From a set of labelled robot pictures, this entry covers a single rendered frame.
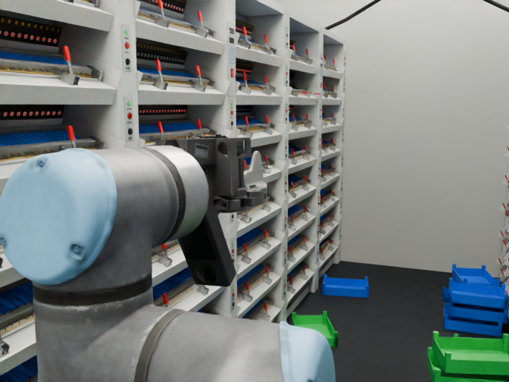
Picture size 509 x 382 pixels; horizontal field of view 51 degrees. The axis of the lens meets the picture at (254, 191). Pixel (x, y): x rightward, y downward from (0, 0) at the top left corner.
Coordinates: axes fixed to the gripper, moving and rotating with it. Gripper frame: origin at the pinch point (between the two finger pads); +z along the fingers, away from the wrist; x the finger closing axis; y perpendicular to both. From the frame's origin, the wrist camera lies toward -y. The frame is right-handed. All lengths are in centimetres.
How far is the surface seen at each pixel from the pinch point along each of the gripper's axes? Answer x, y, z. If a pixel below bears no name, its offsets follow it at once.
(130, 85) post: 64, 21, 60
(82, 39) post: 74, 34, 53
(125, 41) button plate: 63, 33, 57
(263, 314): 75, -85, 179
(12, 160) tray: 69, 2, 23
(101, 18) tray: 63, 37, 48
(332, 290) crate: 64, -97, 268
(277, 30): 71, 58, 192
